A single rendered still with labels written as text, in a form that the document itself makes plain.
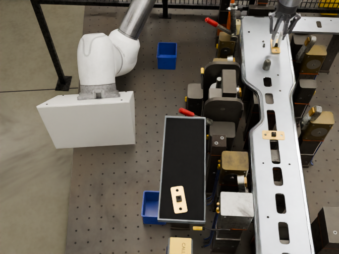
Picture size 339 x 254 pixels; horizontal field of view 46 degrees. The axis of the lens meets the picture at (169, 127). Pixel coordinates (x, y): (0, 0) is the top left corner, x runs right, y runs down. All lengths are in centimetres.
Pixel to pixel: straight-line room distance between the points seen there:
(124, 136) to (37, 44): 178
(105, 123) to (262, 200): 72
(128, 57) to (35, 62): 149
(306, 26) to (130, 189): 109
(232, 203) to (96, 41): 89
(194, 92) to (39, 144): 151
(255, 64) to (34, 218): 158
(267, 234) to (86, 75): 96
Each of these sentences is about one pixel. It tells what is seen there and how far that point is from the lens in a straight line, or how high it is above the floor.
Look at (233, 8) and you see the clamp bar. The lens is 166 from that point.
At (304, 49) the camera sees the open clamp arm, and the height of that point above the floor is 106.
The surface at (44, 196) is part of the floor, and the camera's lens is 259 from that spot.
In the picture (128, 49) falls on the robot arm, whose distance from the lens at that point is 187.
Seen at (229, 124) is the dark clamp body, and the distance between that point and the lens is 144.
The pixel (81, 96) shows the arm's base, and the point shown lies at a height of 95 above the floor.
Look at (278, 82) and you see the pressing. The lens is 171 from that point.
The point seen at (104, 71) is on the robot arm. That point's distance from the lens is 172.
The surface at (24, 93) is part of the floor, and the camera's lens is 308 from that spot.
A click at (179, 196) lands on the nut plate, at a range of 119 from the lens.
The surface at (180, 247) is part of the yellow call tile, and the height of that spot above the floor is 116.
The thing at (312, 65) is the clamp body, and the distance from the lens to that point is 183.
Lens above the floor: 226
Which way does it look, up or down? 56 degrees down
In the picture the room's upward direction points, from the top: straight up
